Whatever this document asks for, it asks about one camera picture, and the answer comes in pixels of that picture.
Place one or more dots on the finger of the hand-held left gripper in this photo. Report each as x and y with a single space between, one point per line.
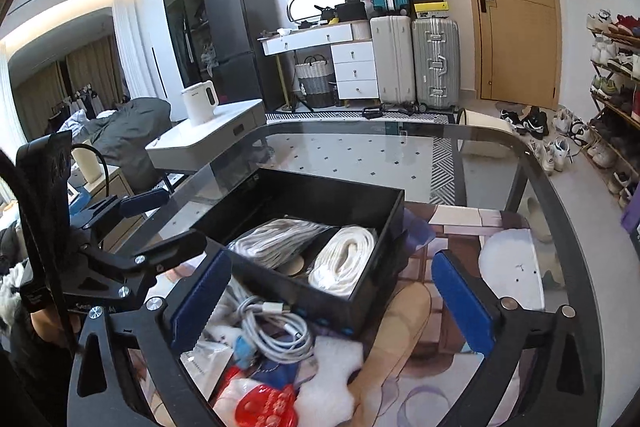
175 249
145 202

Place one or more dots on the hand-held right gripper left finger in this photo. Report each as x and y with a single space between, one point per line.
200 302

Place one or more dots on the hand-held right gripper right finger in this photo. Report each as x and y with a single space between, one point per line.
462 302

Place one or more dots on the white medicine sachet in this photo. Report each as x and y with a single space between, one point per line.
205 364

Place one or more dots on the black storage box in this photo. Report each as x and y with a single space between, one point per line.
350 307

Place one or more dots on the red and white packet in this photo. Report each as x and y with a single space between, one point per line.
260 402

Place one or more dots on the beige wooden cabinet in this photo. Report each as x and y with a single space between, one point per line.
112 227

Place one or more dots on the blue box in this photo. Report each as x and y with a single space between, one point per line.
76 207

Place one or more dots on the beige cylinder container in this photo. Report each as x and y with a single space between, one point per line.
87 164

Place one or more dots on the printed cartoon desk mat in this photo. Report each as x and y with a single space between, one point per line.
450 227

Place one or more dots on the dark grey duvet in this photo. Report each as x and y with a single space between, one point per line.
130 127

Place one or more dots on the clothes rack with clothes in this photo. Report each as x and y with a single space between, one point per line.
75 104

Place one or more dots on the white side table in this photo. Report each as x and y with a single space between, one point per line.
220 134

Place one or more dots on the white electric kettle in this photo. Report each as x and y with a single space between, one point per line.
197 104

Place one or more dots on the brown curtains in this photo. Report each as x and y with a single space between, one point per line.
90 72

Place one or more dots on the white foam piece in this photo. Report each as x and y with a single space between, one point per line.
330 372

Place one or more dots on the white sheer curtain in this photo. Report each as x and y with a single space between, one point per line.
135 42

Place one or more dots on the white waste bin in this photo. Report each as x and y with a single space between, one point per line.
482 129

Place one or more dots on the patterned rug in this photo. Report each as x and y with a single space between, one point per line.
350 157

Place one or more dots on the pile of shoes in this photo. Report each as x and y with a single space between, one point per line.
555 137

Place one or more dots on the black glass wardrobe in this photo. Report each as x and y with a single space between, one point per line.
185 7

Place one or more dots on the black refrigerator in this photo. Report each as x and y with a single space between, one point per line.
240 27

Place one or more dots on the black tripod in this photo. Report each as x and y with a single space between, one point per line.
385 111

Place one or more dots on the grey wicker basket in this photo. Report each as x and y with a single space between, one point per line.
315 82

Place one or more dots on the silver suitcase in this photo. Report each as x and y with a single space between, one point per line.
435 62

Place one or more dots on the white suitcase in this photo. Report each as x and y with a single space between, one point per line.
392 62

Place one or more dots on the white vanity desk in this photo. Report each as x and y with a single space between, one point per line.
350 57

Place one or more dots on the oval vanity mirror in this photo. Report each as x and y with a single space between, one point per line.
310 4

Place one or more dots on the shoe rack with shoes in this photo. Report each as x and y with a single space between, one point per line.
615 77

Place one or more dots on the black bag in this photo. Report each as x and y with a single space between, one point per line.
350 12

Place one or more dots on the yellow and black box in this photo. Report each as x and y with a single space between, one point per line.
431 10

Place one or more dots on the tan wooden door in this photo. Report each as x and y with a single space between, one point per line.
515 7

